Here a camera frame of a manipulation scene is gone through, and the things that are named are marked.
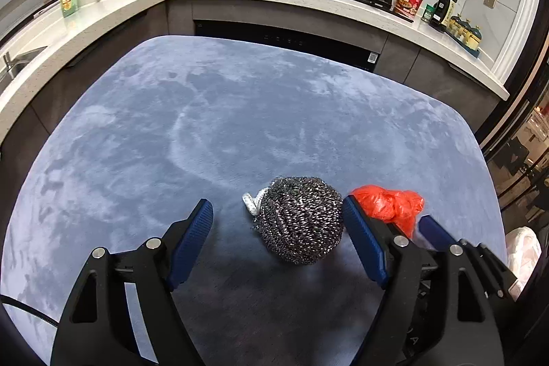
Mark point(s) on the grey base cabinet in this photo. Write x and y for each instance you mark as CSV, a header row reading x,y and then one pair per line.
x,y
429,74

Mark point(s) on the small green-capped spice jar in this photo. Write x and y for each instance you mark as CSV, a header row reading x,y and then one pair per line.
x,y
428,13

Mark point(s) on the black-framed glass door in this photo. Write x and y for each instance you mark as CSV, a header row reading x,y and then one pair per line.
x,y
527,134

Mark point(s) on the red instant noodle cup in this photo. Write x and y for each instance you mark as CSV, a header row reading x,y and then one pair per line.
x,y
407,3

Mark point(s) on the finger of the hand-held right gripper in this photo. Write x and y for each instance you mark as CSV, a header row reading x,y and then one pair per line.
x,y
433,226

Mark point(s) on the red plastic bag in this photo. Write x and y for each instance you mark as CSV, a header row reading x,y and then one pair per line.
x,y
386,203

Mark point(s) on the dark soy sauce bottle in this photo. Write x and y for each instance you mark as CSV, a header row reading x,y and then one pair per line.
x,y
444,8

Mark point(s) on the steel faucet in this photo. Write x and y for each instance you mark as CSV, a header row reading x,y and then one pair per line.
x,y
7,60

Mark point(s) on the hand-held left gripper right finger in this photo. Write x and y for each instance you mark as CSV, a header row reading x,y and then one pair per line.
x,y
364,241

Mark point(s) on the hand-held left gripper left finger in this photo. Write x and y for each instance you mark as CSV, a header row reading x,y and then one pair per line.
x,y
193,241

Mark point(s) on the condiment jar set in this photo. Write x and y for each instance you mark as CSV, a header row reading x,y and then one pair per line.
x,y
465,33

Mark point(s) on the white plastic bin bag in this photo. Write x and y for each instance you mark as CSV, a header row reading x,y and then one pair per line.
x,y
523,254

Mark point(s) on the steel wool scrubber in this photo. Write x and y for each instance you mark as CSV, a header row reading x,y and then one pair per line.
x,y
300,220

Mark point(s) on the steel kitchen sink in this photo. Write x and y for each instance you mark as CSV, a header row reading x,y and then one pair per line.
x,y
21,63

